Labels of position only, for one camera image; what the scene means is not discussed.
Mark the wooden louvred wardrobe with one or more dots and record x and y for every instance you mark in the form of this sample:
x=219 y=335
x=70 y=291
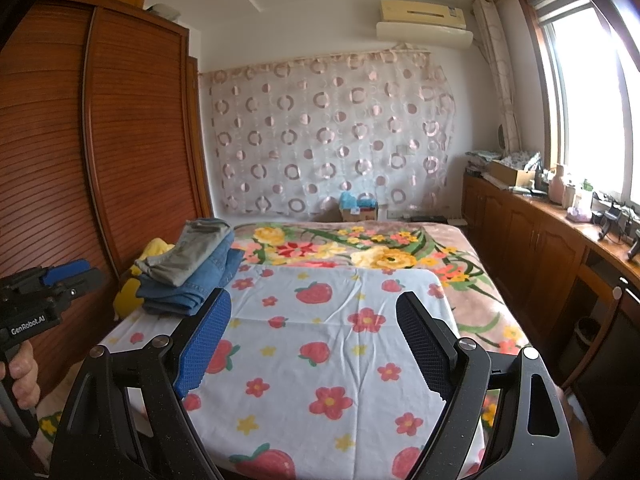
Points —
x=75 y=160

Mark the large floral blanket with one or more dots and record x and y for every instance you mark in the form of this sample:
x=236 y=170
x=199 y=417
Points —
x=380 y=250

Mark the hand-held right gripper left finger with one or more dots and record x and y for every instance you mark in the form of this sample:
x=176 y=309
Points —
x=205 y=340

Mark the folded blue jeans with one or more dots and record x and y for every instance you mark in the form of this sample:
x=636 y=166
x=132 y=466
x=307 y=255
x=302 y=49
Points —
x=200 y=290

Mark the open cardboard box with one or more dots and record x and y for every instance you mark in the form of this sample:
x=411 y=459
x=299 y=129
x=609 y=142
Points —
x=510 y=172

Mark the pink bottle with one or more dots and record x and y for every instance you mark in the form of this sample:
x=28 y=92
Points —
x=557 y=187

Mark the grey-green pants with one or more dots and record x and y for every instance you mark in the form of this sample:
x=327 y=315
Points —
x=195 y=250

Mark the long wooden cabinet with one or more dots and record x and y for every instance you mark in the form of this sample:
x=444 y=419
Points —
x=530 y=260

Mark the circle pattern sheer curtain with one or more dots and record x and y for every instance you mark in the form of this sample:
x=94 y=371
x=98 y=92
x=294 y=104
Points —
x=325 y=130

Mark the pale purple bag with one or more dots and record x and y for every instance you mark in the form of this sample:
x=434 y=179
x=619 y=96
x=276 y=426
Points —
x=580 y=215

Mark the black chair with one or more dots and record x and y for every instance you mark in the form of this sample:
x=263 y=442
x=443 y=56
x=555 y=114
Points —
x=615 y=355

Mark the person's left hand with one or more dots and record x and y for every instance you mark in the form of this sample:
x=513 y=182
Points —
x=26 y=380

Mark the yellow plush toy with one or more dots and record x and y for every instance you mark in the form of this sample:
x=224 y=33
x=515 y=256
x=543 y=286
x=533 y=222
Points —
x=130 y=295

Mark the blue plastic bag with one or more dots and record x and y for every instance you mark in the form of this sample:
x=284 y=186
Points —
x=355 y=201

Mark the dark waste bin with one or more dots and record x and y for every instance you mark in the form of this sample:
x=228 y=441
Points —
x=588 y=337

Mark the pale window drape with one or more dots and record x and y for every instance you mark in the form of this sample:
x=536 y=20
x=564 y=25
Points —
x=500 y=75

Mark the wooden frame window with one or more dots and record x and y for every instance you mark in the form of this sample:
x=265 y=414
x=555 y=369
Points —
x=580 y=85

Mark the small cardboard box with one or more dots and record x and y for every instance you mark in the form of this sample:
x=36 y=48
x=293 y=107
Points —
x=360 y=214

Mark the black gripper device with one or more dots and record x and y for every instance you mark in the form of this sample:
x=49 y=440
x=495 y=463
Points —
x=611 y=222
x=634 y=242

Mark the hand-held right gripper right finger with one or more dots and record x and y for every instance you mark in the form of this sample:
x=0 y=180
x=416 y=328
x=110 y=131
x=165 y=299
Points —
x=425 y=340

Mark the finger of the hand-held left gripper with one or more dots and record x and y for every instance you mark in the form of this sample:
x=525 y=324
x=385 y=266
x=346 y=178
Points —
x=65 y=271
x=80 y=285

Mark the cream air conditioner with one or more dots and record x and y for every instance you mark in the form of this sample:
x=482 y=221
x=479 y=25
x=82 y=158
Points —
x=425 y=25

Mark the stack of folded cloths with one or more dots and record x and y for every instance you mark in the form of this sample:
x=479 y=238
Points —
x=481 y=162

